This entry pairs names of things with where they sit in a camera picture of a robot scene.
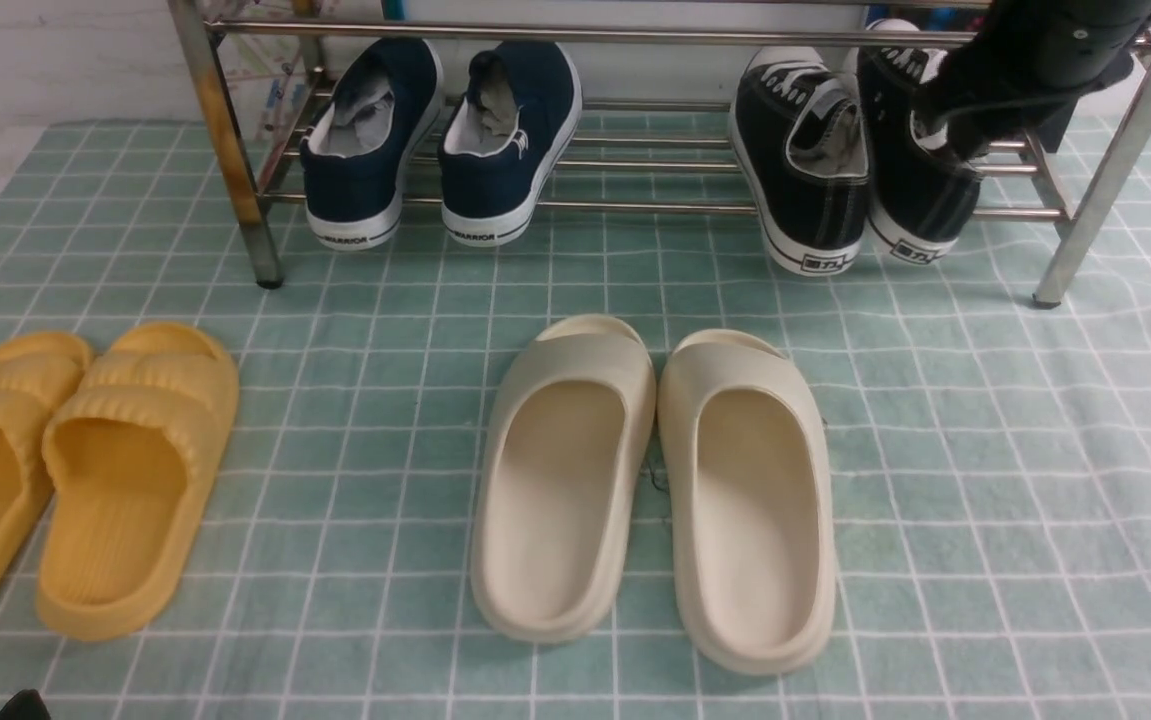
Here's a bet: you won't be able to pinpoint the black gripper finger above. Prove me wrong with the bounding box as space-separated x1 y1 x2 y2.
0 689 51 720

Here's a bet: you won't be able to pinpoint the navy canvas shoe left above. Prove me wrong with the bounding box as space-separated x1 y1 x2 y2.
299 37 444 252

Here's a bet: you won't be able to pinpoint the navy canvas shoe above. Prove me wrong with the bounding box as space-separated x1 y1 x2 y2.
437 40 584 247
299 37 444 252

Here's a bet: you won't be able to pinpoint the navy canvas shoe right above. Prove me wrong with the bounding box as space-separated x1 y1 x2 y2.
437 40 584 247

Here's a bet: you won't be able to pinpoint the yellow slipper right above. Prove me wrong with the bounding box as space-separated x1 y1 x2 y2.
36 322 241 642

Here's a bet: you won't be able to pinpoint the cream slipper left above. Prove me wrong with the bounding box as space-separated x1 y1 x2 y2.
470 314 656 644

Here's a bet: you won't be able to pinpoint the cream slipper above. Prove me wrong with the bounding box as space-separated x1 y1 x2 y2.
470 314 656 644
657 329 837 676

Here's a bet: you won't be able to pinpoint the cream slipper right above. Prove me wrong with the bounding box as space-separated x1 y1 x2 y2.
657 329 837 676

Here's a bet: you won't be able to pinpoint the black sneaker left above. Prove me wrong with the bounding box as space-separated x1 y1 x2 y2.
729 47 872 277

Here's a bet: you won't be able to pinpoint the black sneaker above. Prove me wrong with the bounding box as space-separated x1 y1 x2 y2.
729 47 872 277
849 46 983 266

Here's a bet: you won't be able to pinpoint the green checkered floor mat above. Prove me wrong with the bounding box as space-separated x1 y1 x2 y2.
0 120 1151 719

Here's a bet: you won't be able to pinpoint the black sneaker right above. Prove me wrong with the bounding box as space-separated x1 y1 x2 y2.
849 46 983 266

